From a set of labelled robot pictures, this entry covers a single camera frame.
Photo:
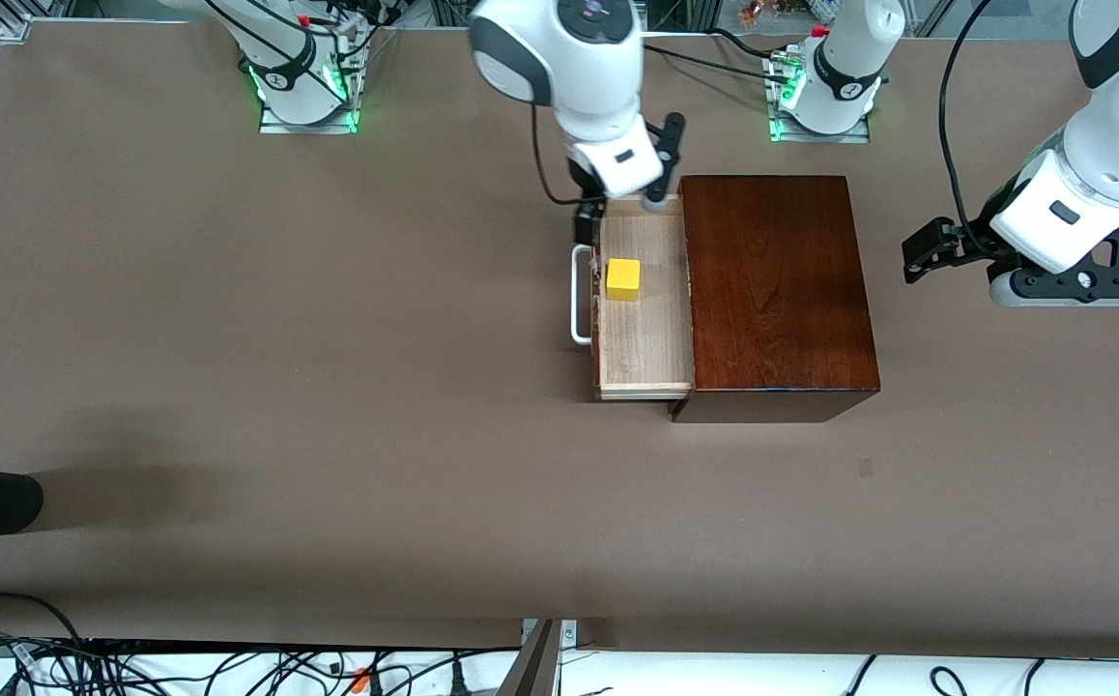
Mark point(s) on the dark brown wooden cabinet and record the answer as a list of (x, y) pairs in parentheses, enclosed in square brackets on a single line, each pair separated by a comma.
[(782, 290)]

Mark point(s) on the light wooden drawer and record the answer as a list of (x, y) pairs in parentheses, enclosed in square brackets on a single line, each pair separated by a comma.
[(642, 348)]

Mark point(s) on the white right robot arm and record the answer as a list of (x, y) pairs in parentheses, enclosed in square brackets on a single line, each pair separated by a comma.
[(569, 58)]

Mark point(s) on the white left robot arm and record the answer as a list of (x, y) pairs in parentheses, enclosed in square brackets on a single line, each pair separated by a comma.
[(1110, 135)]

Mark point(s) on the silver metal bracket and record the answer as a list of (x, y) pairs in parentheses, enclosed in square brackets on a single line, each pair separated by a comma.
[(569, 638)]

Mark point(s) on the yellow block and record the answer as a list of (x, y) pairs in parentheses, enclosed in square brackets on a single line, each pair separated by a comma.
[(623, 280)]

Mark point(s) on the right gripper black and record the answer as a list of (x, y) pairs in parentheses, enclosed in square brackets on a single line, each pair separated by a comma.
[(586, 196)]

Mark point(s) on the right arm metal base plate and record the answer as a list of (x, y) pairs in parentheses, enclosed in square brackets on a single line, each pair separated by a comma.
[(308, 128)]

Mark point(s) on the dark diagonal bar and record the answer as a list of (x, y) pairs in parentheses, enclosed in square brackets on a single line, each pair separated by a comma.
[(532, 667)]

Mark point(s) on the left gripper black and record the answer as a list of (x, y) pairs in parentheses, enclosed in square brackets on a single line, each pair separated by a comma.
[(973, 246)]

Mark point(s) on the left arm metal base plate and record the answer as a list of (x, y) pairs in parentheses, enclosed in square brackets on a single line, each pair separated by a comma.
[(820, 137)]

